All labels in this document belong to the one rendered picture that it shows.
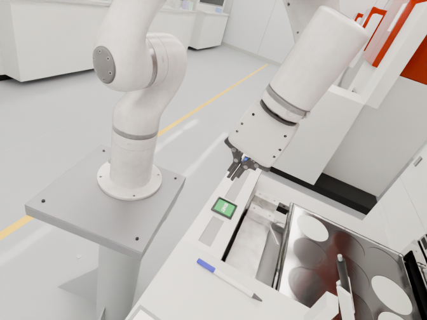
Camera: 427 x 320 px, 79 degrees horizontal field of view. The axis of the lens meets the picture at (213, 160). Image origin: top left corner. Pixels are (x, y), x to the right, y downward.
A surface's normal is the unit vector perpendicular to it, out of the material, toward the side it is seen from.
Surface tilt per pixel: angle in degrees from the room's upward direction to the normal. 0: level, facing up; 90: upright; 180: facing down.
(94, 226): 2
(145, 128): 90
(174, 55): 65
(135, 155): 92
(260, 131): 91
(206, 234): 0
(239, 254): 0
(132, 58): 81
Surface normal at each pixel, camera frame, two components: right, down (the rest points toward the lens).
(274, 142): -0.28, 0.50
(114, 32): -0.29, 0.00
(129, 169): 0.09, 0.61
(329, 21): -0.69, 0.13
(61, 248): 0.26, -0.80
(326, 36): -0.51, 0.32
